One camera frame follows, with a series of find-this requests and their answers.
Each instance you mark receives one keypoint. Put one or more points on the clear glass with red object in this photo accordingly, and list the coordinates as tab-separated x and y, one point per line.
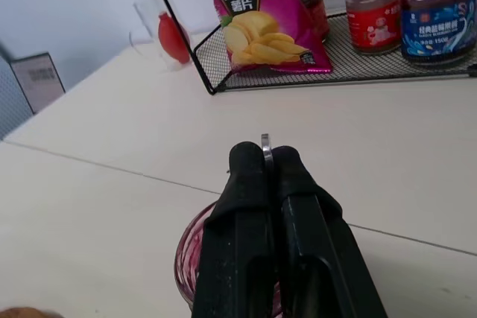
165	31

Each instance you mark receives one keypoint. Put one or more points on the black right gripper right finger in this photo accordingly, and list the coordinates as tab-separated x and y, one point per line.
316	236

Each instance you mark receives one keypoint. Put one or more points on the small jar with red sauce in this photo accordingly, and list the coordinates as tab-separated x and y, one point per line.
315	5

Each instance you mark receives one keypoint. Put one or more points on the jar with red label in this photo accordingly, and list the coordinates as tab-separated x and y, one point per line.
372	16

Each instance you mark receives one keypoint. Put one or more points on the black framed sign stand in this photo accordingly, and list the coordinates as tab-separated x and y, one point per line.
35	79

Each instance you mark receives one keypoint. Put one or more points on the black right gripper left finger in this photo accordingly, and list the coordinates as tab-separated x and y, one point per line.
238	228

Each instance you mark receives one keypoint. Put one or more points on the jar with blue label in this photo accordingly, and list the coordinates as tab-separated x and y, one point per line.
436	24

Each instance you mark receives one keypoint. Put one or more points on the metal spoon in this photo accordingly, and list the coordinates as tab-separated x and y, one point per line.
267	148

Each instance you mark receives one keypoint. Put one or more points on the purple potato chips bag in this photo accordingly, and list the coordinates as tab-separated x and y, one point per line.
257	16

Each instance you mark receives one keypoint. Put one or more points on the glass bowl with purple jam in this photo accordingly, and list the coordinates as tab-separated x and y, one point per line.
188	258

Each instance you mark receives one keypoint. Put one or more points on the bread slice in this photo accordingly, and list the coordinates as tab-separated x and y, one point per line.
22	312

